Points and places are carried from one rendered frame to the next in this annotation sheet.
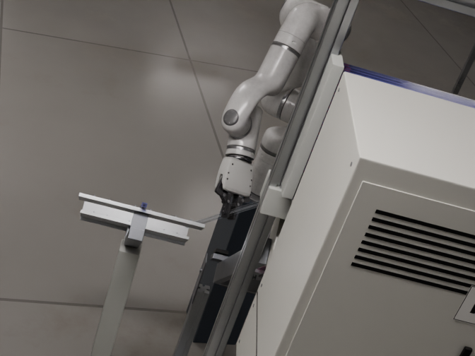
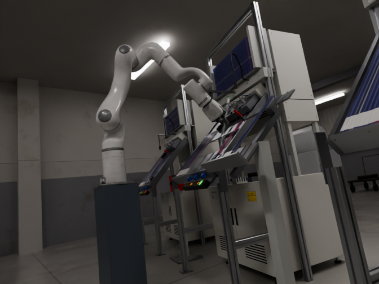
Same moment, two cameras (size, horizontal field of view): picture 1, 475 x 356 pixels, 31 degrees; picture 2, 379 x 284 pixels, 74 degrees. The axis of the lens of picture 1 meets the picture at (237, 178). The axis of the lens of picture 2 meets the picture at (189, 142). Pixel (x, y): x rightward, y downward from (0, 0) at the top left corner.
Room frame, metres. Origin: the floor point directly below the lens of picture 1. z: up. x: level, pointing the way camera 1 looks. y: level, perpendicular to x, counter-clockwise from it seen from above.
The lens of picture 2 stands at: (2.65, 1.35, 0.64)
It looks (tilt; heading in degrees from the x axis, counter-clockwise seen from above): 10 degrees up; 254
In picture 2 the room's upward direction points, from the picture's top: 8 degrees counter-clockwise
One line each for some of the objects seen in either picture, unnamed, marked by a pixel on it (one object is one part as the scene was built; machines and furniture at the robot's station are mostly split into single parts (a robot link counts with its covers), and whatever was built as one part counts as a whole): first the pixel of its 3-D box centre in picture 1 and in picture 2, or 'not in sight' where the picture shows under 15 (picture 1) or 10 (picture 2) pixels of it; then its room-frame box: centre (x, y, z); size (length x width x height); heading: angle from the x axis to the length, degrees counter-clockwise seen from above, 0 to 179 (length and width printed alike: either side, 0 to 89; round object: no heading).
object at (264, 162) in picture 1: (268, 169); (114, 168); (2.68, -0.10, 0.79); 0.19 x 0.19 x 0.18
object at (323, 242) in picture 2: not in sight; (270, 220); (1.56, -0.47, 0.31); 0.70 x 0.65 x 0.62; 98
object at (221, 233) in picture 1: (234, 263); (120, 253); (2.68, -0.10, 0.35); 0.18 x 0.18 x 0.70; 22
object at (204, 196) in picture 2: not in sight; (178, 187); (1.95, -1.86, 0.66); 1.01 x 0.73 x 1.31; 8
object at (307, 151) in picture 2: not in sight; (314, 166); (-0.68, -2.44, 0.72); 0.79 x 0.65 x 1.43; 21
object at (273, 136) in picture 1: (295, 124); (113, 132); (2.67, -0.13, 1.00); 0.19 x 0.12 x 0.24; 76
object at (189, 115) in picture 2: not in sight; (189, 163); (1.76, -1.90, 0.95); 1.33 x 0.82 x 1.90; 8
